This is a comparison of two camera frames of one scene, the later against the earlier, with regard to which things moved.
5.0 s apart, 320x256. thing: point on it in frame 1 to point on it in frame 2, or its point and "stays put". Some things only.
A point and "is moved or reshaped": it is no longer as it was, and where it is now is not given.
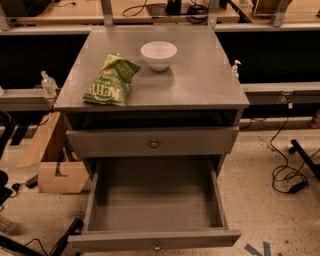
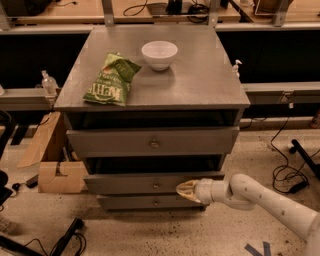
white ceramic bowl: [158, 54] stays put
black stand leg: [301, 152] stays put
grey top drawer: [152, 141] stays put
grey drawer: [154, 204] is moved or reshaped
